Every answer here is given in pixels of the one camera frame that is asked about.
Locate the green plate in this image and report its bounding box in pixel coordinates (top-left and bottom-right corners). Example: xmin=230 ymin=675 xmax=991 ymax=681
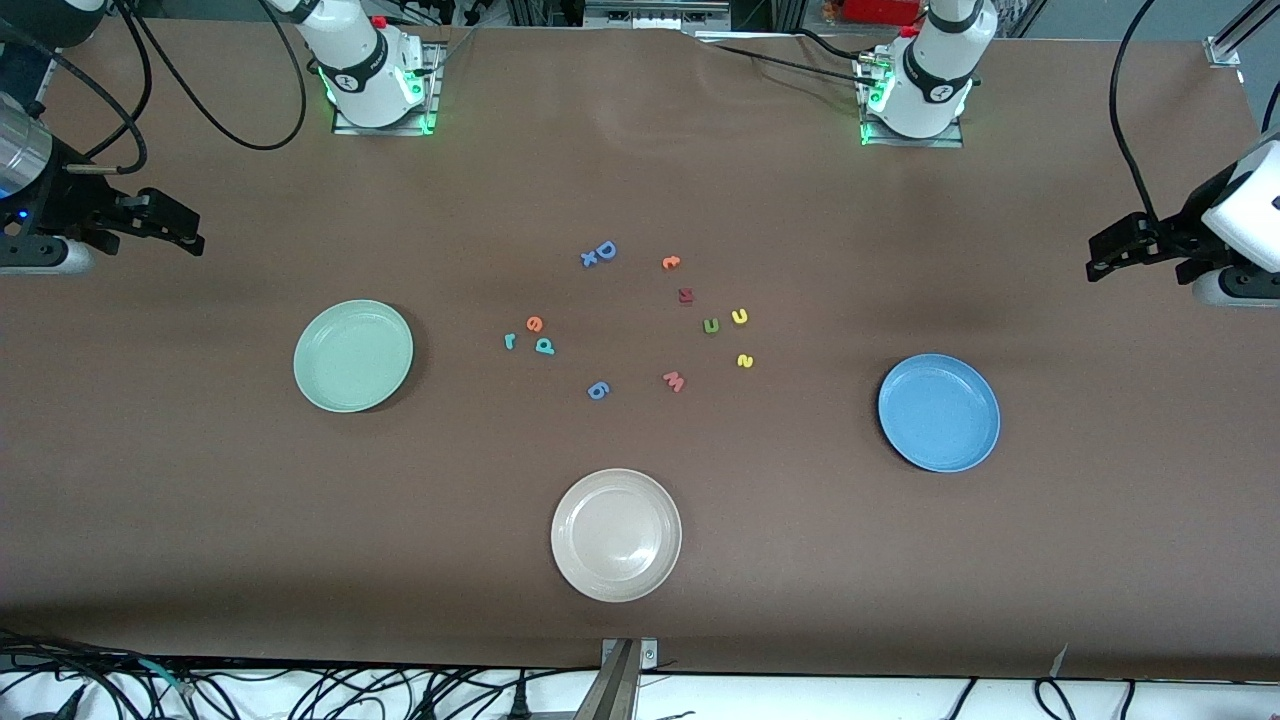
xmin=293 ymin=299 xmax=415 ymax=414

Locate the blue plate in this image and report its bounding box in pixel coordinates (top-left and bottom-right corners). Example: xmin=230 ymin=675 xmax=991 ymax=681
xmin=877 ymin=353 xmax=1002 ymax=474

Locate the brown table cover sheet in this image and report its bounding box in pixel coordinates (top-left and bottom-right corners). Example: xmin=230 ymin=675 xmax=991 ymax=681
xmin=0 ymin=18 xmax=1280 ymax=683

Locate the red box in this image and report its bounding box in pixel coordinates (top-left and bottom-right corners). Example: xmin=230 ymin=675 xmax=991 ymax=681
xmin=843 ymin=0 xmax=923 ymax=27

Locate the beige plate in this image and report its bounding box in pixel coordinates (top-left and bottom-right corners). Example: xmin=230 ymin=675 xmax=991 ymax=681
xmin=550 ymin=468 xmax=684 ymax=604

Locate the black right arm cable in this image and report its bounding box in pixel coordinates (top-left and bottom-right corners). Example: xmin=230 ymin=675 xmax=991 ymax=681
xmin=0 ymin=0 xmax=308 ymax=177

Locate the aluminium corner bracket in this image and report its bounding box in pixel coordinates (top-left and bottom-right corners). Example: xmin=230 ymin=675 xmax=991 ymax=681
xmin=1205 ymin=0 xmax=1280 ymax=69

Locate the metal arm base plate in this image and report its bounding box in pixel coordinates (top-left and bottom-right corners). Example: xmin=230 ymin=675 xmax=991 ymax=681
xmin=331 ymin=40 xmax=443 ymax=136
xmin=855 ymin=50 xmax=966 ymax=149

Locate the black table cable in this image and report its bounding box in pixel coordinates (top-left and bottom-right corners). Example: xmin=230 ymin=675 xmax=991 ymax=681
xmin=692 ymin=28 xmax=881 ymax=86

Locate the teal floor cable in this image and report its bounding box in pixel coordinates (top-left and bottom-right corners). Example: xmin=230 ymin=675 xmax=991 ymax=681
xmin=138 ymin=655 xmax=197 ymax=698

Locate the black looped floor cable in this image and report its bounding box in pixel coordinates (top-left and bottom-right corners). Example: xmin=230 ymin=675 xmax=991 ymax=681
xmin=1033 ymin=677 xmax=1078 ymax=720

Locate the aluminium frame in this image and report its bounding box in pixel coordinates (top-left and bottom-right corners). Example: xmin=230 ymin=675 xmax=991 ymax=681
xmin=585 ymin=0 xmax=731 ymax=31

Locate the metal table edge bracket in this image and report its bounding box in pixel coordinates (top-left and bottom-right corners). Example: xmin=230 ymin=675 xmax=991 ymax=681
xmin=575 ymin=638 xmax=659 ymax=720

